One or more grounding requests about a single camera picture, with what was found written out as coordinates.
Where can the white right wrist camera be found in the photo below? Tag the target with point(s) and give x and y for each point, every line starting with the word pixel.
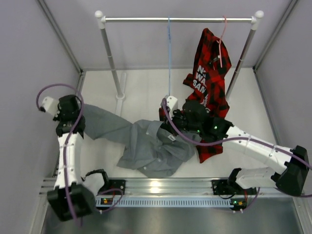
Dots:
pixel 171 104

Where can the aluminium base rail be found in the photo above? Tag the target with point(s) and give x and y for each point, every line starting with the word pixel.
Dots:
pixel 163 186

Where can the pink wire hanger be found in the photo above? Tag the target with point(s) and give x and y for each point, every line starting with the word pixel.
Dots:
pixel 220 41

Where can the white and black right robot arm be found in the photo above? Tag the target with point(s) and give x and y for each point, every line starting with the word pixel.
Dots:
pixel 285 169

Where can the silver white clothes rack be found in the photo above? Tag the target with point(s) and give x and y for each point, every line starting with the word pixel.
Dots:
pixel 102 20

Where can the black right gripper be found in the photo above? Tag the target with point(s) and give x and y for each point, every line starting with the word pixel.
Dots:
pixel 167 126

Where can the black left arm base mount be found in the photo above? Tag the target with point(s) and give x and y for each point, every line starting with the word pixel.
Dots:
pixel 115 184

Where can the light blue wire hanger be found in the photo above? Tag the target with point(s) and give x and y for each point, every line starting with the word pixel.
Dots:
pixel 169 55

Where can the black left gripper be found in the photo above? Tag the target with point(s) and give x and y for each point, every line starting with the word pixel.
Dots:
pixel 57 117

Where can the grey slotted cable duct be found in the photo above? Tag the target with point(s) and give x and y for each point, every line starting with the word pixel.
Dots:
pixel 182 202

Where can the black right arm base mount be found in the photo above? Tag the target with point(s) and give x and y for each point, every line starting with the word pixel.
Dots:
pixel 223 187

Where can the grey button shirt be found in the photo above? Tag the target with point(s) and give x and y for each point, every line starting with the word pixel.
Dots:
pixel 148 147

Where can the red black plaid shirt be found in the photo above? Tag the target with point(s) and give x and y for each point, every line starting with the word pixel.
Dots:
pixel 207 78

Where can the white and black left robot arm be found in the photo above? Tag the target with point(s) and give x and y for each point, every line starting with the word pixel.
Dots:
pixel 73 195

